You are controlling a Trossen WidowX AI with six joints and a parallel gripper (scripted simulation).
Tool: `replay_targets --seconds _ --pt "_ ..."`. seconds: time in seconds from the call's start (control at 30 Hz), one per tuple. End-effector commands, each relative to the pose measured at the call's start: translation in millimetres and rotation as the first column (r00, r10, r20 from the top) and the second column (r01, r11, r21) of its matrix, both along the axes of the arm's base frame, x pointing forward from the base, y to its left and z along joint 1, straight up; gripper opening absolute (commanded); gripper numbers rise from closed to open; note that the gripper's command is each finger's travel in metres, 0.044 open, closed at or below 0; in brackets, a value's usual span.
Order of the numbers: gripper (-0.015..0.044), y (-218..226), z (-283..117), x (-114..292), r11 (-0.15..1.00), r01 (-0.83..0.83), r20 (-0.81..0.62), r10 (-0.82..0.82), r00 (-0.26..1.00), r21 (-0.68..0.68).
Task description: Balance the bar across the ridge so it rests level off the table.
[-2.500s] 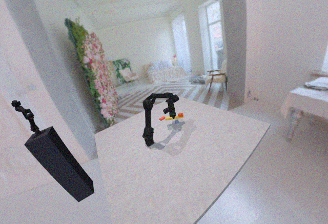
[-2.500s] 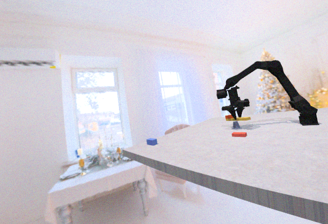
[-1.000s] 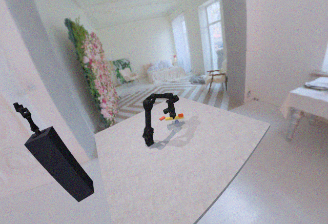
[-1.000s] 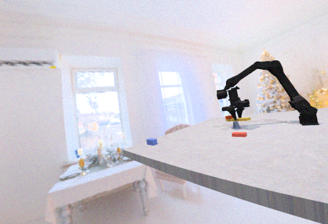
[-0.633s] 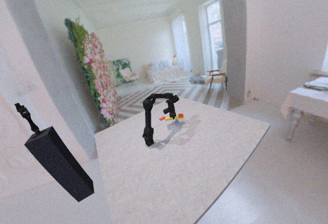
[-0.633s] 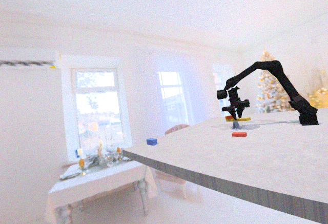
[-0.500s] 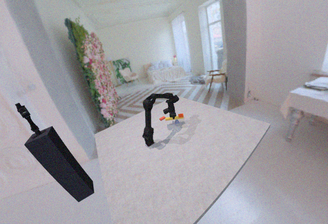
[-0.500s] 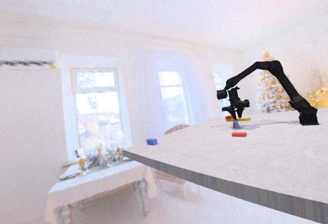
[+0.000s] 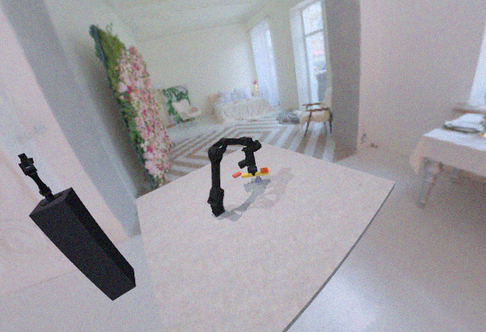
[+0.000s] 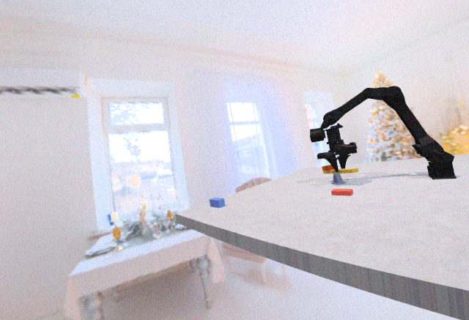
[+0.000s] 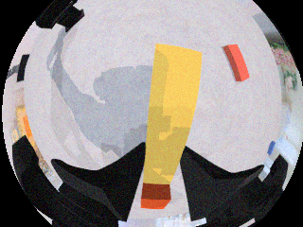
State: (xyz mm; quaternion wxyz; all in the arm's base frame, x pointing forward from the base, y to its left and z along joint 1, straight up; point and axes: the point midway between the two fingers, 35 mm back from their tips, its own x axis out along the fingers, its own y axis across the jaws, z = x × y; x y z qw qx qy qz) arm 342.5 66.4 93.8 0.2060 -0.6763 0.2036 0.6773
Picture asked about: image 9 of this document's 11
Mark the yellow bar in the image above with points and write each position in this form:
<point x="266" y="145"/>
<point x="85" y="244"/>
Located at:
<point x="263" y="171"/>

